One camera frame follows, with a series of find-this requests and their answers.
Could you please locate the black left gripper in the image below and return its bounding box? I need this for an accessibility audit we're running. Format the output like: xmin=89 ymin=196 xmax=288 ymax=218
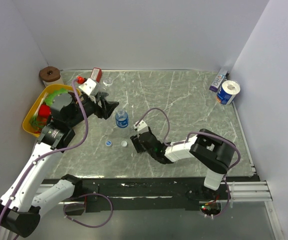
xmin=66 ymin=91 xmax=119 ymax=128

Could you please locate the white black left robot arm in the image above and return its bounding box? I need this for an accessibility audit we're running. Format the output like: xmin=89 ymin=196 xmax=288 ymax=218
xmin=0 ymin=92 xmax=119 ymax=238

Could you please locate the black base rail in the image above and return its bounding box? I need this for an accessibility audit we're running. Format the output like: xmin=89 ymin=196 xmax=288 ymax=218
xmin=42 ymin=176 xmax=232 ymax=213

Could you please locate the blue label Pocari bottle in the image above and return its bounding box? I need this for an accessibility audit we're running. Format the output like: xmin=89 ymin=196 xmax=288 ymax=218
xmin=115 ymin=109 xmax=129 ymax=129

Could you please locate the brown lid white canister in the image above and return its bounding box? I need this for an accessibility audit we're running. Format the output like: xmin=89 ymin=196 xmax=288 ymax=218
xmin=39 ymin=66 xmax=64 ymax=87

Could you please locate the wrapped toilet paper roll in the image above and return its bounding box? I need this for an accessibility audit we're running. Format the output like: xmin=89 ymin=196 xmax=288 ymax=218
xmin=217 ymin=80 xmax=241 ymax=105

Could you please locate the blue Pocari bottle cap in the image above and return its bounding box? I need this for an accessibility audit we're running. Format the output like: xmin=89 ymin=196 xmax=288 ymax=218
xmin=105 ymin=140 xmax=112 ymax=147

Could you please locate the white upturned bottle cap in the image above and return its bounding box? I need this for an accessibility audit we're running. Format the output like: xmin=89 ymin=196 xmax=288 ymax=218
xmin=121 ymin=140 xmax=128 ymax=147

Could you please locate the red cable connector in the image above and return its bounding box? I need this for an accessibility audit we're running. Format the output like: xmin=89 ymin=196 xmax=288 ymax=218
xmin=76 ymin=76 xmax=86 ymax=84

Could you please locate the red toy pepper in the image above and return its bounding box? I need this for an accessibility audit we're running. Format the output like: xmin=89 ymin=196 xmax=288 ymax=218
xmin=38 ymin=104 xmax=51 ymax=119

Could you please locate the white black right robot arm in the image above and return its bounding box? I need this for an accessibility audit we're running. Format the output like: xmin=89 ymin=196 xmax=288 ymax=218
xmin=130 ymin=128 xmax=238 ymax=200

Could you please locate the silver white left wrist camera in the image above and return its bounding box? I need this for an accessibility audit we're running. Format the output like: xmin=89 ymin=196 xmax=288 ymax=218
xmin=78 ymin=78 xmax=100 ymax=97

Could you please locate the red flat box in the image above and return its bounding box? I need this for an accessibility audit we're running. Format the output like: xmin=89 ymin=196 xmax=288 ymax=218
xmin=90 ymin=67 xmax=102 ymax=83

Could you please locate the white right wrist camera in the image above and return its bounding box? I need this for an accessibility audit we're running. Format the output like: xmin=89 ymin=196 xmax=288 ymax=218
xmin=133 ymin=120 xmax=149 ymax=135

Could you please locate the white green toy cabbage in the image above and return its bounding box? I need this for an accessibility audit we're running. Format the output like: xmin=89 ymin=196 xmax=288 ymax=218
xmin=44 ymin=88 xmax=68 ymax=107

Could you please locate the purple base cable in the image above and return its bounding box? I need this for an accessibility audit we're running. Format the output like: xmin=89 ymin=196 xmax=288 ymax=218
xmin=63 ymin=193 xmax=114 ymax=228

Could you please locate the yellow plastic basket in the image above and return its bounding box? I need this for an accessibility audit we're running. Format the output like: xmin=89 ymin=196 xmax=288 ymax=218
xmin=22 ymin=84 xmax=73 ymax=137

